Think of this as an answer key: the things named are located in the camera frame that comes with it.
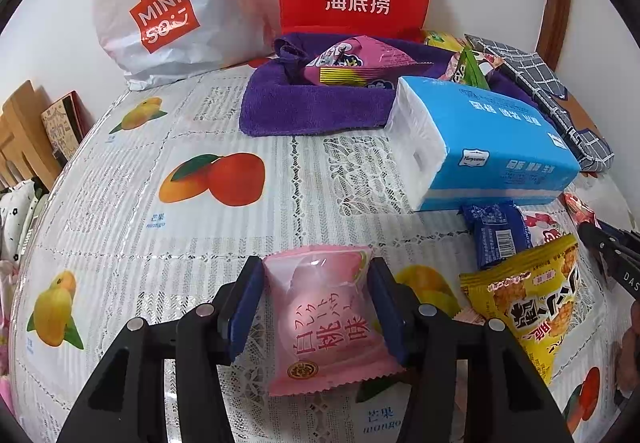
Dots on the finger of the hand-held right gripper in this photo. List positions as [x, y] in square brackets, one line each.
[612, 255]

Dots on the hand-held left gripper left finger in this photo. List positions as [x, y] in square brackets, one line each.
[245, 313]

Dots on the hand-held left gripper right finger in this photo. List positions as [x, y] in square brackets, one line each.
[387, 313]

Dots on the pink peach snack packet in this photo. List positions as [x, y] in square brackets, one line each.
[320, 318]

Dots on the white red snack packet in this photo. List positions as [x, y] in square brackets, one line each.
[547, 228]

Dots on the yellow snack packet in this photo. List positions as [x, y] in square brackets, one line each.
[530, 313]

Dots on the blue snack packet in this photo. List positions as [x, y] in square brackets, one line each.
[492, 233]

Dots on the purple fabric tray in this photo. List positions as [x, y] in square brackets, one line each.
[310, 108]

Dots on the panda print snack packet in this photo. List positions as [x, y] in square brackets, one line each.
[487, 59]

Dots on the green triangular snack packet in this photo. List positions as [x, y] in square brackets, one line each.
[470, 70]

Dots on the magenta snack packet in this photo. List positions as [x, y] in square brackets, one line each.
[350, 68]

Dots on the fruit print tablecloth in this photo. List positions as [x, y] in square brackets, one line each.
[150, 248]

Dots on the blue tissue pack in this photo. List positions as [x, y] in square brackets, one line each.
[490, 138]

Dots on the grey checked cloth with star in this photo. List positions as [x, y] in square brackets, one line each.
[540, 73]

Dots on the white dotted cloth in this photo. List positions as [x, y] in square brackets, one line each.
[15, 208]

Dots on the brown patterned box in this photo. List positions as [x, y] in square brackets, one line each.
[60, 123]

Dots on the yellow green snack bag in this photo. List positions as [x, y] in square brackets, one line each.
[442, 42]

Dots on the wooden chair back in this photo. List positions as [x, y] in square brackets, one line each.
[25, 123]

